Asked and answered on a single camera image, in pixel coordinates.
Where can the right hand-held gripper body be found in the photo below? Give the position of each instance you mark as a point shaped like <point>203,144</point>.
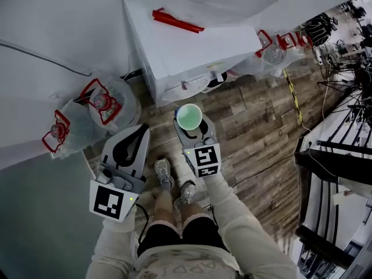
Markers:
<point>206,158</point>

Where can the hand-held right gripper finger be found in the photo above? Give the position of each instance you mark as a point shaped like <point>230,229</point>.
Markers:
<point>180,135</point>
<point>210,132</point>

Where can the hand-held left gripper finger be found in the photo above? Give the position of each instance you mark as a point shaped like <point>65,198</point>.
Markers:
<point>110,151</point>
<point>145,155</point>

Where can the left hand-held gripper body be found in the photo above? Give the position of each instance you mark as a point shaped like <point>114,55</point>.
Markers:
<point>107,202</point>

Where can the green plastic cup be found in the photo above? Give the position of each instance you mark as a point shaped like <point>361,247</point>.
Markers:
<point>189,116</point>

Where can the white water dispenser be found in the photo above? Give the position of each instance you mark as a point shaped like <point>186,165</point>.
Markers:
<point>174,54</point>

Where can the person's right forearm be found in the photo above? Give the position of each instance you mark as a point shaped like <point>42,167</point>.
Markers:
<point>241,228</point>

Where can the person's left forearm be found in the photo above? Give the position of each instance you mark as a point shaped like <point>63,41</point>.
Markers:
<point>113,243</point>

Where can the person's left grey shoe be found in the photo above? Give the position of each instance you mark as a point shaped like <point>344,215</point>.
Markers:
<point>164,171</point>

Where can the person's grey shoe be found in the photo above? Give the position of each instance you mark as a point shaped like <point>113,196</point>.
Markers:
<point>164,171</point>
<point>188,192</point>

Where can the person's right grey shoe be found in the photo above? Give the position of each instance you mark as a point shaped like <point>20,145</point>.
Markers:
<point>188,192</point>

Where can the small white waste bin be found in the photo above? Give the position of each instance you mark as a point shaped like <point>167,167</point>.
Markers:
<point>216,83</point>

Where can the small metal glass clamp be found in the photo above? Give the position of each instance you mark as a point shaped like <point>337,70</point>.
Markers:
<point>55,155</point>

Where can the person's right leg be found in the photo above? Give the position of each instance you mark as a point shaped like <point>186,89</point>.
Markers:
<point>190,211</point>

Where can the person's leg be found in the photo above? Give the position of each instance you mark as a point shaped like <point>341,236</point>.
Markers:
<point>164,208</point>
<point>190,211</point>

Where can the person's left leg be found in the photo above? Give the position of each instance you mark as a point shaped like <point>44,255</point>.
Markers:
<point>164,208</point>

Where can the frosted glass partition panel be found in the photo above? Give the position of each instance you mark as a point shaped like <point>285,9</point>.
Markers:
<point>43,214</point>

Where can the person's black shorts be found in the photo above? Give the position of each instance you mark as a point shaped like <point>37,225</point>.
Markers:
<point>200,231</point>

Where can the black power adapter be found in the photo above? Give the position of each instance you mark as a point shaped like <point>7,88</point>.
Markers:
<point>132,75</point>

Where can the yellow black striped floor strip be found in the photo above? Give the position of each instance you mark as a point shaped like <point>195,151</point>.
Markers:
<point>293,97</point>

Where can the person's light sweatshirt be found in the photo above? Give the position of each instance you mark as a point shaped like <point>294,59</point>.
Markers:
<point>186,263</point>

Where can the black metal rack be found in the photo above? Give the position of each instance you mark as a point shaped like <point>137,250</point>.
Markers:
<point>319,161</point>

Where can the red plastic strip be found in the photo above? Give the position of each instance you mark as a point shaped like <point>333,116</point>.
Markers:
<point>174,22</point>

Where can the large clear jug red label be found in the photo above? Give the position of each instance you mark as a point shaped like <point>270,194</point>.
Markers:
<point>232,1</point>

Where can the black white striped bag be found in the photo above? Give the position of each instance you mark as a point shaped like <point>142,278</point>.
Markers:
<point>318,29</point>

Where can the black tripod stand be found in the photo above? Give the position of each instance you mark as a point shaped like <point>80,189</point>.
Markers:
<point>363,78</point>

